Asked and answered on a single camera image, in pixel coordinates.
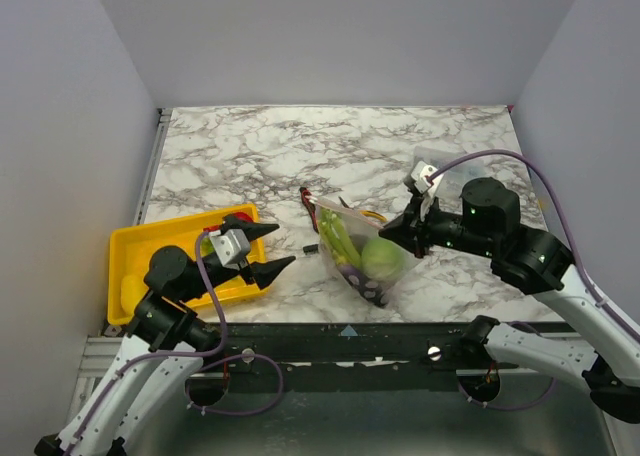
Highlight green toy cabbage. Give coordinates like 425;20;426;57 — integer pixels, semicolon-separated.
361;237;404;282

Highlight clear zip top bag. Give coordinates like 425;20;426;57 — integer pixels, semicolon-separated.
308;195;419;308

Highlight green toy celery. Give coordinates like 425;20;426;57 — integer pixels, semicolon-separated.
317;208;361;269

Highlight purple toy eggplant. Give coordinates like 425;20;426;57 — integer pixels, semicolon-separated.
337;264;389;308

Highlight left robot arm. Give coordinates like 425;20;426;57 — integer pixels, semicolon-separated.
34;215;294;455

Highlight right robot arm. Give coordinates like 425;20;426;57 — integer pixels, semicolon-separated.
379;177;639;424

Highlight red toy tomato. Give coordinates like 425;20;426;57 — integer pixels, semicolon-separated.
205;211;254;232

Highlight black comb piece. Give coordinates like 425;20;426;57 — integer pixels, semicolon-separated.
303;244;319;255

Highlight red black utility knife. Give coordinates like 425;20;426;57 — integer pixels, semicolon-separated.
299;186;318;233

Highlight clear screw organizer box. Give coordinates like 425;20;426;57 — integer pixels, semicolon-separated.
412;145;485;187

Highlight yellow plastic tray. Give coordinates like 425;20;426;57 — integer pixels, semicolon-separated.
107;203;269;326

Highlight yellow handled pliers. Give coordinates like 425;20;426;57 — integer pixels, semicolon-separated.
338;196;387;223

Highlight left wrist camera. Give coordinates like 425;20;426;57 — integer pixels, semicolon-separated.
206;230;251;269

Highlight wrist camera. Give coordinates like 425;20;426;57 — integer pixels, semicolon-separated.
206;230;251;269
403;160;443;218

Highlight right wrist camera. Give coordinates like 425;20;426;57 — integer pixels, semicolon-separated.
403;160;443;218

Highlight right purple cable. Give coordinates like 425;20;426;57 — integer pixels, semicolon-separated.
427;149;640;342

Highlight purple cable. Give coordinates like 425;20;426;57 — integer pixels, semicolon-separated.
74;231;230;456
427;149;640;342

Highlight black base frame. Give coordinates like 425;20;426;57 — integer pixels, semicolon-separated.
191;316;499;394

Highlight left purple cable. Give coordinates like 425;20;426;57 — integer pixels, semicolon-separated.
74;231;230;456

